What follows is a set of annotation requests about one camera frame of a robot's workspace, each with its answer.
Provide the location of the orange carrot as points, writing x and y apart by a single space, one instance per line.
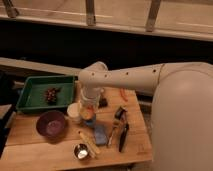
123 95

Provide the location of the purple bowl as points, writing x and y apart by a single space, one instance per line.
51 124

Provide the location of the black rectangular block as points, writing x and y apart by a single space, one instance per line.
103 102

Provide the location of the wooden spatula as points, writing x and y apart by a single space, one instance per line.
90 142

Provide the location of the white plastic cup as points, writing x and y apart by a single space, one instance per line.
73 112

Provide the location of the blue plastic cup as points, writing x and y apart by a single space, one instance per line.
90 123

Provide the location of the metal fork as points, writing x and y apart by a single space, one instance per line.
115 126

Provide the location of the black small tool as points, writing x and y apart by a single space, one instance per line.
119 112

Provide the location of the dark grape bunch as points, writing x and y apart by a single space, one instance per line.
51 95

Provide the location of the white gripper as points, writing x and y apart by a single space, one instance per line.
89 97

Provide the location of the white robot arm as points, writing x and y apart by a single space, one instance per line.
181 113

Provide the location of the green plastic tray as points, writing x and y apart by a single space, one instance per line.
33 95

